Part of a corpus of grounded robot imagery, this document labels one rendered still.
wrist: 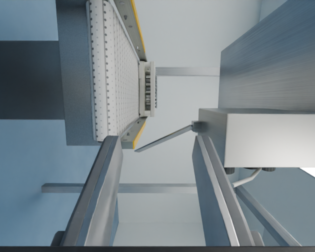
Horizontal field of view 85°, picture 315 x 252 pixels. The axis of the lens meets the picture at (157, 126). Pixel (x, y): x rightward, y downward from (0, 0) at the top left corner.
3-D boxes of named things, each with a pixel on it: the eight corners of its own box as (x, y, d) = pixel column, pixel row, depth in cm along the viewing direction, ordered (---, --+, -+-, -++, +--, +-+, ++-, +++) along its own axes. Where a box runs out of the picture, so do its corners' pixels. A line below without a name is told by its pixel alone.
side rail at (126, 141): (117, 149, 34) (133, 149, 34) (117, 141, 34) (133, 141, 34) (149, 110, 165) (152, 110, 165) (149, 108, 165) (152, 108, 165)
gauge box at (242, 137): (223, 168, 33) (327, 168, 33) (226, 113, 31) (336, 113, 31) (197, 141, 54) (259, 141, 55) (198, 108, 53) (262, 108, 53)
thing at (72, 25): (66, 146, 36) (113, 146, 36) (54, -4, 32) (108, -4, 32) (137, 110, 165) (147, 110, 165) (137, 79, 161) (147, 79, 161)
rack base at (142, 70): (143, 70, 98) (147, 70, 98) (143, 113, 102) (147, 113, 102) (138, 60, 74) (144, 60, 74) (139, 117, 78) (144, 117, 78)
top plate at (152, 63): (152, 70, 98) (155, 70, 98) (152, 113, 102) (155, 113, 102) (150, 60, 74) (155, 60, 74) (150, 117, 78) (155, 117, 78)
